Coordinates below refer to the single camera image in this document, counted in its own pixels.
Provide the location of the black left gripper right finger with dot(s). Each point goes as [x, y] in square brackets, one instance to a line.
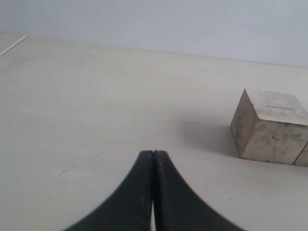
[177, 207]

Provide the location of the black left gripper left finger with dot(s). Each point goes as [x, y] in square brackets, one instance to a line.
[129, 207]

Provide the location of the second largest wooden cube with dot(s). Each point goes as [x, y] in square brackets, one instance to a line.
[302, 159]

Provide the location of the white strip on table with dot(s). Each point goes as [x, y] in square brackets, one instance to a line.
[13, 45]

